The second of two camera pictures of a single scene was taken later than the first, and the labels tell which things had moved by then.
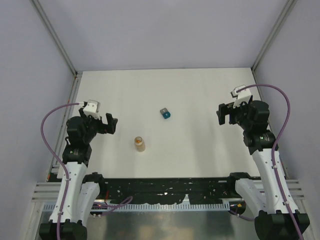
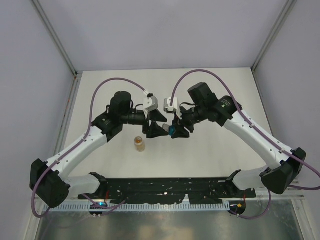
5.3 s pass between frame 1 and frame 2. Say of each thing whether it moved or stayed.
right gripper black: moved
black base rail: stayed
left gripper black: moved
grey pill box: moved
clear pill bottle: stayed
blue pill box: moved
